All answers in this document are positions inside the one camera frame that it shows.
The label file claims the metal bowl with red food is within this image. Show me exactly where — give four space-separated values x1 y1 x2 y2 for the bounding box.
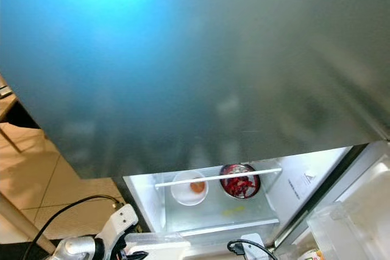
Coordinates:
219 164 261 200

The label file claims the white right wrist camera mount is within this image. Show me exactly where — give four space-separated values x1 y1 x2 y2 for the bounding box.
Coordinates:
241 234 272 260

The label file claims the grey blue fridge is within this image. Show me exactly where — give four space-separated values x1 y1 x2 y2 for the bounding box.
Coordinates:
0 0 390 260

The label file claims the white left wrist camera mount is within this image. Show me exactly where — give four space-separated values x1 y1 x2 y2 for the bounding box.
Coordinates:
101 203 140 255

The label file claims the green yellow food package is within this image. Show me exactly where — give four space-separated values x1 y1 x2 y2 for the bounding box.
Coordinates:
299 249 325 260

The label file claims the white fridge door rail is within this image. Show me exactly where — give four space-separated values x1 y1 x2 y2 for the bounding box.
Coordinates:
154 169 283 188

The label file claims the white bowl with orange food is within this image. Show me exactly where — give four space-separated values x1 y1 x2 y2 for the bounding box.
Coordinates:
171 170 209 206

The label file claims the clear fridge bin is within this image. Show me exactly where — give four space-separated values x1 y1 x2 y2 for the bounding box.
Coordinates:
305 202 390 260

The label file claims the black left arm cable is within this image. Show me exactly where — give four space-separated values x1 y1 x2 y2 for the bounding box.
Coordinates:
30 195 122 260

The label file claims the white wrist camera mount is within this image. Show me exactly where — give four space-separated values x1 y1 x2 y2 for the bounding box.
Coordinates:
241 234 272 260
101 203 140 255

